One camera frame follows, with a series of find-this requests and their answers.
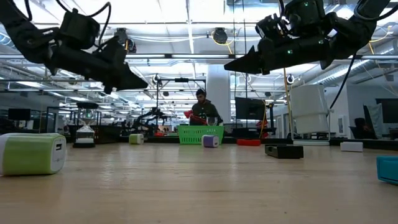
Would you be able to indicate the red card case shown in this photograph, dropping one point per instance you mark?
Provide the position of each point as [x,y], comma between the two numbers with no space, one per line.
[248,142]

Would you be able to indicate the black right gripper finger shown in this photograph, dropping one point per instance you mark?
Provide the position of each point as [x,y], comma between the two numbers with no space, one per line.
[247,63]

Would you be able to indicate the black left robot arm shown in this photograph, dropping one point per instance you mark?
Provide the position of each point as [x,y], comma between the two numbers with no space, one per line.
[18,31]

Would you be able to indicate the purple white charger cube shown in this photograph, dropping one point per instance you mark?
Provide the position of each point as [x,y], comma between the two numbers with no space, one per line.
[211,141]

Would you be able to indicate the black table edge rail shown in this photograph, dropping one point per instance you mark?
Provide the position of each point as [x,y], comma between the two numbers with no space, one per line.
[373,143]

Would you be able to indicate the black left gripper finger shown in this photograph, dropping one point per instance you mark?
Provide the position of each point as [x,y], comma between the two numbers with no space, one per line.
[124,79]

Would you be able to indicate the black wall screen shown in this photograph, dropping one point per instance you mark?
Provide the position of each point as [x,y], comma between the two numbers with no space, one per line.
[387,109]

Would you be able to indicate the blue plastic basket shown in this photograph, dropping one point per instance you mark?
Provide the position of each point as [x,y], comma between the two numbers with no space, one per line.
[388,169]

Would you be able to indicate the white pillar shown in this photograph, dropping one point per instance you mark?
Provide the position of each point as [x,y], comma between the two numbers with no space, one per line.
[218,81]

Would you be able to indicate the black card case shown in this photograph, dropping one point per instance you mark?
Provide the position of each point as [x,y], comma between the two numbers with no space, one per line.
[284,151]

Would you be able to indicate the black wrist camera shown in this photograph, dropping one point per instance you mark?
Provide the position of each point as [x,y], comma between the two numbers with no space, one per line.
[110,49]
[272,28]

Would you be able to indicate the black plastic basket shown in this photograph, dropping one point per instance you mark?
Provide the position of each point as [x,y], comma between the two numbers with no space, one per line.
[107,133]

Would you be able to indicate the green white charger cube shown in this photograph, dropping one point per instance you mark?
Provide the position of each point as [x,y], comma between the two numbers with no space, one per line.
[31,154]
[136,138]

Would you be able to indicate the black background robot arm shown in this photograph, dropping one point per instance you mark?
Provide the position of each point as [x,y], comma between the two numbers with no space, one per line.
[149,116]

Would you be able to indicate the black metal frame rig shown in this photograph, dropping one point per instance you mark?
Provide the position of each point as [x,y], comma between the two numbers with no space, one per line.
[182,80]

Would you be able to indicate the white card case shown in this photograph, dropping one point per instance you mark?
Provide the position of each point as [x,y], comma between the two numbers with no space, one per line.
[351,146]

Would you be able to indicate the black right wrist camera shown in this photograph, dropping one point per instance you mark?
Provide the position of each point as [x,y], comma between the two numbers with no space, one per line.
[272,28]

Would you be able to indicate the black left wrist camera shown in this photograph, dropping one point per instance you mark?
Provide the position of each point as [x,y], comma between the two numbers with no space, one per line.
[110,49]

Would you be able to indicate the green plastic basket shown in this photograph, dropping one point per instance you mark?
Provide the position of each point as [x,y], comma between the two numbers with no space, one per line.
[196,135]

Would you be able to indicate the small black monitor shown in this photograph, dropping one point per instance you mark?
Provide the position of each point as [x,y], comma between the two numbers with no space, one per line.
[19,114]

